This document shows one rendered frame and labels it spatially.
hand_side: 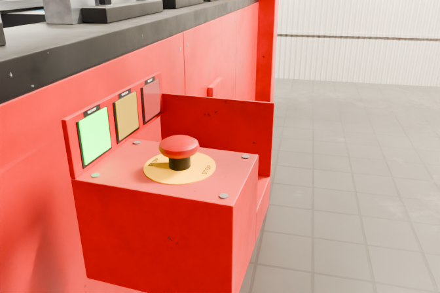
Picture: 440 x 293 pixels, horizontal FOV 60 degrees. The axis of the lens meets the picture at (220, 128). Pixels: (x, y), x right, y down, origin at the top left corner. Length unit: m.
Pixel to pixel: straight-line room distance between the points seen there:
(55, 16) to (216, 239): 0.59
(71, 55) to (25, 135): 0.14
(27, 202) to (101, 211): 0.16
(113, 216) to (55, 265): 0.24
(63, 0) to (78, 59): 0.23
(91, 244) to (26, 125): 0.17
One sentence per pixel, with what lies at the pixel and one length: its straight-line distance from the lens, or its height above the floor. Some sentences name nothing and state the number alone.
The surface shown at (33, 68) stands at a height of 0.86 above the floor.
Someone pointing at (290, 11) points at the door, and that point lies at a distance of 3.92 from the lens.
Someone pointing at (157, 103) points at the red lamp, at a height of 0.80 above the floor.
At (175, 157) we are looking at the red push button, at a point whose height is 0.80.
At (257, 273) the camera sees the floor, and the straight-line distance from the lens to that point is 1.43.
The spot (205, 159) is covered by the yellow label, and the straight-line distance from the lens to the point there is 0.40.
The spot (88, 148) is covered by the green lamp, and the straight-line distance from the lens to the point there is 0.39.
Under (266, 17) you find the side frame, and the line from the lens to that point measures 2.41.
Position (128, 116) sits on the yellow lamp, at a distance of 0.45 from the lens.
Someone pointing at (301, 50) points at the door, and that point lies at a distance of 3.96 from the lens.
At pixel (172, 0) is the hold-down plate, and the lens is 1.17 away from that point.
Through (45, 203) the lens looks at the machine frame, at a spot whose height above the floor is 0.68.
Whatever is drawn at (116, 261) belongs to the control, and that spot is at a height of 0.69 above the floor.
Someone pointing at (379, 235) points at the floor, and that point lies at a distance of 1.71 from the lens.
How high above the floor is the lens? 0.96
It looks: 21 degrees down
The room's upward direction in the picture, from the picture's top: straight up
